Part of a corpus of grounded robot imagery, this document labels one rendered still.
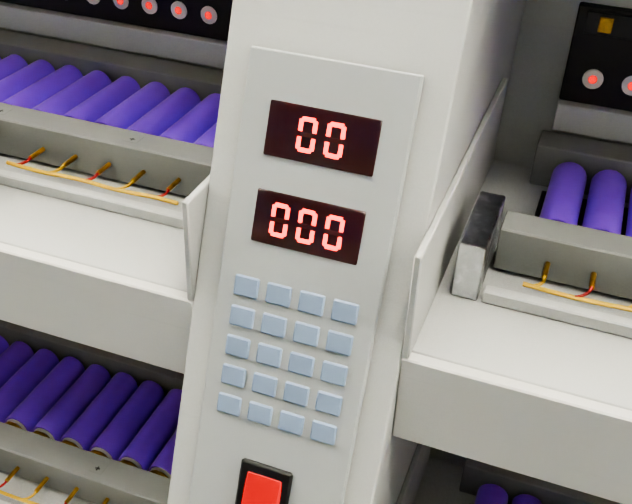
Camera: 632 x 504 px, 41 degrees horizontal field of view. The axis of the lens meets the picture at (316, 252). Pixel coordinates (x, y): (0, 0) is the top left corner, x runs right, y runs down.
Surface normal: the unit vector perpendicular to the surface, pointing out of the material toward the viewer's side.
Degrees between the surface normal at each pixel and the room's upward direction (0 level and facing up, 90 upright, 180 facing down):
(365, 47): 90
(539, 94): 90
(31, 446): 20
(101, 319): 111
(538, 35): 90
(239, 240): 90
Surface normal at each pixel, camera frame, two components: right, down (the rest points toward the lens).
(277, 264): -0.31, 0.19
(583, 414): -0.35, 0.52
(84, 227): 0.04, -0.83
